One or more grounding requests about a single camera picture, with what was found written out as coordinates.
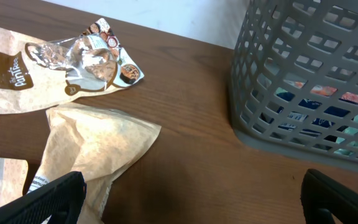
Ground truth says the grey plastic basket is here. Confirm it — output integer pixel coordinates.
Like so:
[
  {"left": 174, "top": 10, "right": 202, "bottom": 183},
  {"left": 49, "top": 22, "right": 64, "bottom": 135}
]
[{"left": 228, "top": 0, "right": 358, "bottom": 172}]

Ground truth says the multicolour tissue pack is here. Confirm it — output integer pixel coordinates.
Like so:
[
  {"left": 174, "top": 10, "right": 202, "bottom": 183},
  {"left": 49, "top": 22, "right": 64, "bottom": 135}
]
[{"left": 268, "top": 77, "right": 358, "bottom": 138}]

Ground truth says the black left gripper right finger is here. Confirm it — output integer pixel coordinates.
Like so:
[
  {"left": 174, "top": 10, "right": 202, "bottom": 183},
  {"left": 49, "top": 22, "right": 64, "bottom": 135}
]
[{"left": 301, "top": 169, "right": 358, "bottom": 224}]

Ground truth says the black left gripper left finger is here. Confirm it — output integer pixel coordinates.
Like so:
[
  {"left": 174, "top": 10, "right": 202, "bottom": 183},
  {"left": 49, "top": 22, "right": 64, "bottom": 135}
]
[{"left": 0, "top": 171, "right": 86, "bottom": 224}]

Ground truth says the Pantree cookie pouch printed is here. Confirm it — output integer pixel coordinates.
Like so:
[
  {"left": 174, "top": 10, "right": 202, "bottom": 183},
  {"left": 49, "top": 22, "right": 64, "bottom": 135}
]
[{"left": 0, "top": 18, "right": 144, "bottom": 114}]

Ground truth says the plain beige paper pouch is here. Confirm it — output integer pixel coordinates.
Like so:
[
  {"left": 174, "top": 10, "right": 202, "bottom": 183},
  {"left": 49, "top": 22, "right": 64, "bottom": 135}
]
[{"left": 29, "top": 103, "right": 161, "bottom": 223}]

